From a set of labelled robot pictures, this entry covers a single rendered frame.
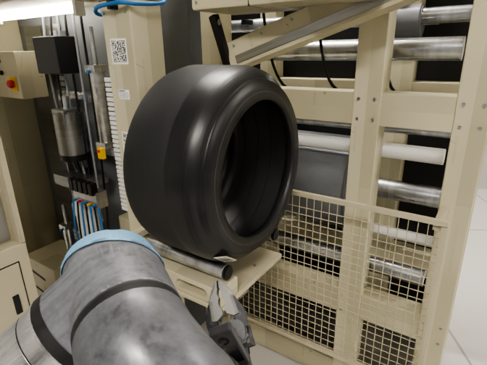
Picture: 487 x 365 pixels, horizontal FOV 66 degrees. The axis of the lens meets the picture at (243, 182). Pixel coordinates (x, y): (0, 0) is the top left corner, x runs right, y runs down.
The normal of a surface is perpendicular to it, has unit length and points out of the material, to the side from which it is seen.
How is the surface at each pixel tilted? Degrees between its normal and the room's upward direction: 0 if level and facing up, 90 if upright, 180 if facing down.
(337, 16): 90
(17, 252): 90
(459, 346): 0
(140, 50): 90
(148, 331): 30
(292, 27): 90
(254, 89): 79
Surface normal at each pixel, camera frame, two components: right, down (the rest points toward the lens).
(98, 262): -0.30, -0.79
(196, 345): 0.64, -0.64
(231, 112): 0.75, 0.06
